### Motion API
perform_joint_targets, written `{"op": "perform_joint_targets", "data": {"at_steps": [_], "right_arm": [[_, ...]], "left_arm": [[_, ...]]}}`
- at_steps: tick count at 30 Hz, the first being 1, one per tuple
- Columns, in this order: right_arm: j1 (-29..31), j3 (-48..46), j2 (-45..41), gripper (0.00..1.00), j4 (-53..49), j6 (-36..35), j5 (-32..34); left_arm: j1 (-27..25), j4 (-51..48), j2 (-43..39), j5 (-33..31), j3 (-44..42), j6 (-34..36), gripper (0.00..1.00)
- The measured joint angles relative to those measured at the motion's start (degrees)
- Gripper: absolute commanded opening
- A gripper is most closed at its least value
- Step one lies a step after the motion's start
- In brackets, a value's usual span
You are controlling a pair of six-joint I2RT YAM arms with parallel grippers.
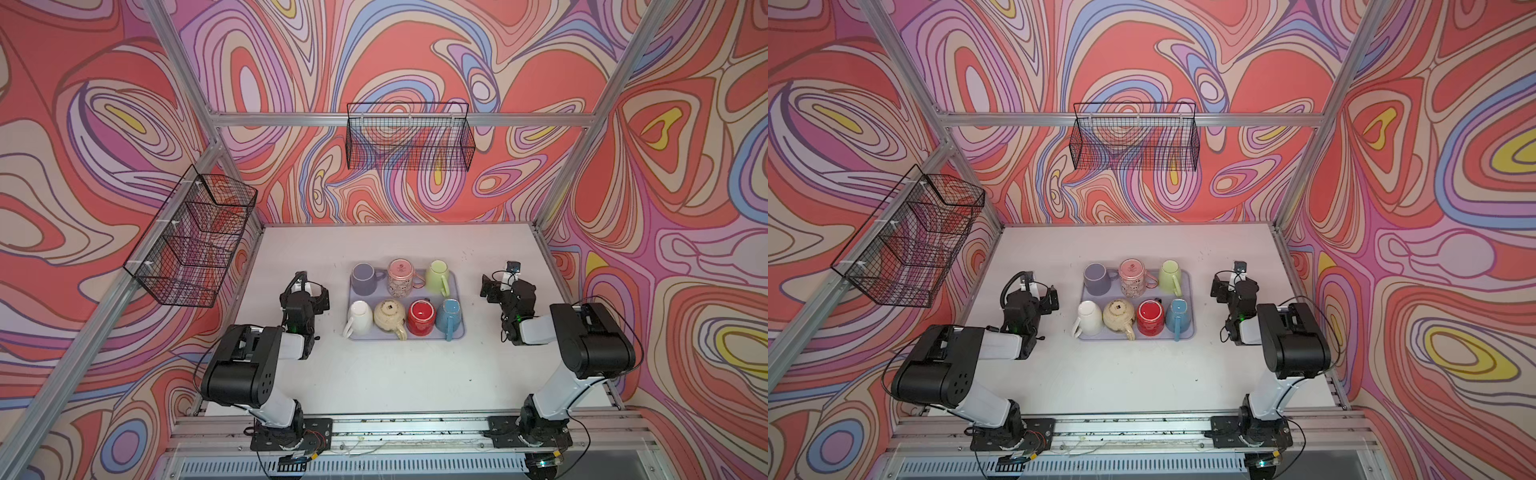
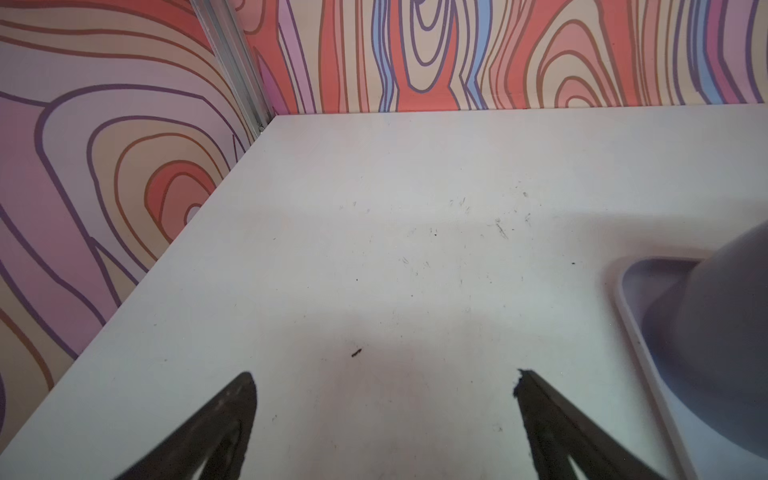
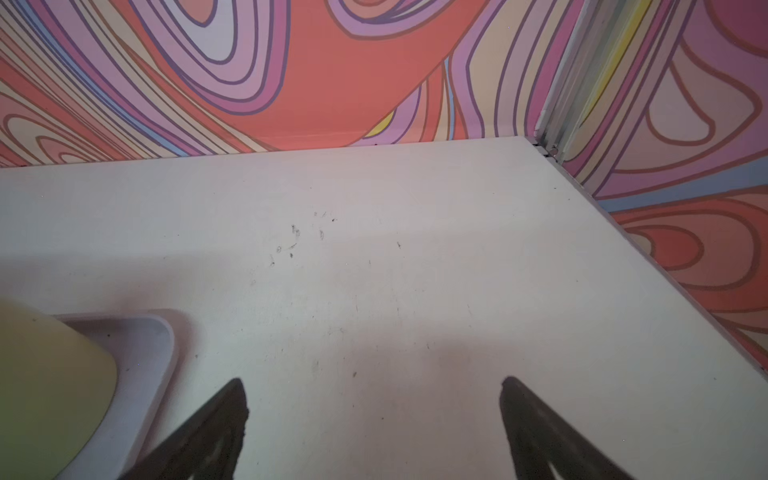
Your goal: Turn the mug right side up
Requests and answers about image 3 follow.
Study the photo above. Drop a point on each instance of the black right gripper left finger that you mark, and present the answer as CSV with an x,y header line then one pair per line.
x,y
206,446

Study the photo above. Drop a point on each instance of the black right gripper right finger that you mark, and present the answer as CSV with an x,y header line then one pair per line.
x,y
543,445

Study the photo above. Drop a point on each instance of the light green mug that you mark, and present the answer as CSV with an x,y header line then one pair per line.
x,y
56,387

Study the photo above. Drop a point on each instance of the lavender plastic tray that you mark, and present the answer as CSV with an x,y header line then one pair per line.
x,y
145,351

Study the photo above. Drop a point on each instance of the aluminium corner frame post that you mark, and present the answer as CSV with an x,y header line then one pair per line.
x,y
601,37

